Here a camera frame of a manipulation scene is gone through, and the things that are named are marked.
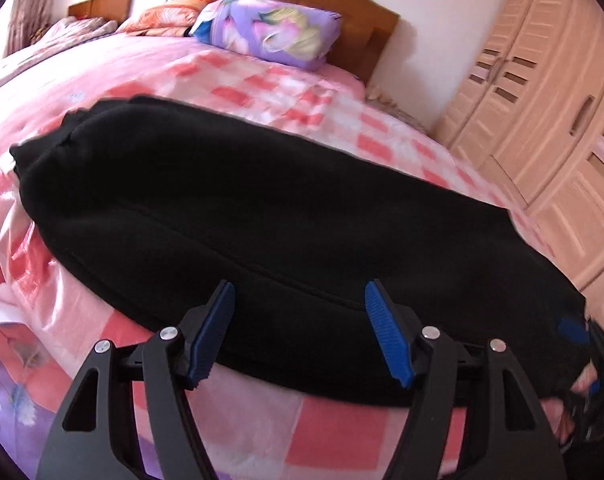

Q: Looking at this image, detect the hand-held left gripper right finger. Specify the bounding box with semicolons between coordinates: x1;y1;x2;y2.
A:
364;280;569;480

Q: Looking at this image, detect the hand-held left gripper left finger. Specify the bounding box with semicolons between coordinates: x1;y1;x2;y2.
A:
34;280;236;480

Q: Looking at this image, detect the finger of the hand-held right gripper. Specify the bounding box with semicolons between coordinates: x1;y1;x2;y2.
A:
556;312;592;350

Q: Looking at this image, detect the black fleece sweater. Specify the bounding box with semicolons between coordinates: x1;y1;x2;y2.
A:
9;95;590;408

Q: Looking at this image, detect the person's right hand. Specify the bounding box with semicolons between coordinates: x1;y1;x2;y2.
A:
551;364;602;447

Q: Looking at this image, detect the beige wardrobe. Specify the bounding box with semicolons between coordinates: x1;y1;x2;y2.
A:
433;0;604;306

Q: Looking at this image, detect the floral cloth beside bed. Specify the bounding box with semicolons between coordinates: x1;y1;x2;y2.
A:
364;84;429;132

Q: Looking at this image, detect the pink checkered bedsheet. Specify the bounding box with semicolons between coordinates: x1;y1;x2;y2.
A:
0;30;583;480

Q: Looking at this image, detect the purple floral pillow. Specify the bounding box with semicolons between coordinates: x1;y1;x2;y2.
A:
188;0;344;72

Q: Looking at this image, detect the orange floral pillow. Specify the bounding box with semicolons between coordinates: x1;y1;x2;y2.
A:
116;0;228;37

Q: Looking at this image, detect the crumpled grey pink blanket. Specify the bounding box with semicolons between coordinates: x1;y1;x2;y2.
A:
0;16;119;95

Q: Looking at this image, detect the large wooden headboard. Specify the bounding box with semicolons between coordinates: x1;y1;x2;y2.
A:
167;0;400;85

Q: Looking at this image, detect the small wooden headboard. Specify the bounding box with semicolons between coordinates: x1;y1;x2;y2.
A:
67;0;135;23

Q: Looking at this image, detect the patterned curtain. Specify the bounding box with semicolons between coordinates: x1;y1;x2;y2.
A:
4;0;68;57

